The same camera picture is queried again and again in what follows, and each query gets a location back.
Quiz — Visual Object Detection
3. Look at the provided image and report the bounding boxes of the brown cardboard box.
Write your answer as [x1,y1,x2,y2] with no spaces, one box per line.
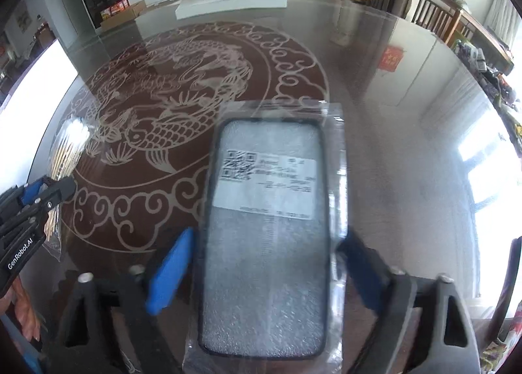
[100,1,147,30]

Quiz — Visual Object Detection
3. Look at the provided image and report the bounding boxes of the yellow floral cloth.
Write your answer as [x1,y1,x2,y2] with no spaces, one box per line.
[479,317,522,374]

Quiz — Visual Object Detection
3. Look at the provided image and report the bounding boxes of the black tablet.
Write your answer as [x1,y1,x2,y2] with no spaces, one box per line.
[487,235,522,342]

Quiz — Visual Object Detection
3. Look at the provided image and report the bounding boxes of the red yellow packets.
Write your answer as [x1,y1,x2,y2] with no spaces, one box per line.
[101,0,129,18]

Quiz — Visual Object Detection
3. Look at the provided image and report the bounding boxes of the white sheer curtain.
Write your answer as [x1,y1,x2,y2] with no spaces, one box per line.
[485,0,520,48]

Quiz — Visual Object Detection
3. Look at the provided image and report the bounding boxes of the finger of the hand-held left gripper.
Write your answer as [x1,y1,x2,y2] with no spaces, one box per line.
[0,177,52,224]
[16,176,77,233]

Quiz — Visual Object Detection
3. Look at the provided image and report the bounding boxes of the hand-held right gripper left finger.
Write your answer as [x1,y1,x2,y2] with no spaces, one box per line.
[55,227,195,374]

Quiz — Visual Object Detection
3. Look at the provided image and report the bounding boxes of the wooden slatted chair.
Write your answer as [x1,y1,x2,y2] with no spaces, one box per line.
[406,0,461,46]

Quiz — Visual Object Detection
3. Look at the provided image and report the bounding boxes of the framed wall painting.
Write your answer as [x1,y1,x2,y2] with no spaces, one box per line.
[14,5,33,34]

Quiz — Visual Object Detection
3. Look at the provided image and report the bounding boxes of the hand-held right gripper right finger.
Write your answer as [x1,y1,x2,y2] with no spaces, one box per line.
[336,229,482,374]

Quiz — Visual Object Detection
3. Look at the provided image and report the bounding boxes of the white storage box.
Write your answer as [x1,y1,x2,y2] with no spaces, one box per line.
[0,39,79,179]

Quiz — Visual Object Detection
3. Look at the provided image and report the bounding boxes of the phone case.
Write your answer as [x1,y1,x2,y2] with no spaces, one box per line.
[183,99,349,374]

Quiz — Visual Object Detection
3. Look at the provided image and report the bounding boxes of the white flat box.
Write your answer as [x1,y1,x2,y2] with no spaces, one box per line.
[175,0,288,20]

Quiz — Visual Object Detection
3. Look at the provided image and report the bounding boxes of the wooden desk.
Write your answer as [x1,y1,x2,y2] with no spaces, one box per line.
[453,11,515,75]

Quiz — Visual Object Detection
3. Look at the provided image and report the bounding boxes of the cotton swabs bag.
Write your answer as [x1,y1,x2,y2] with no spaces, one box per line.
[44,116,94,254]

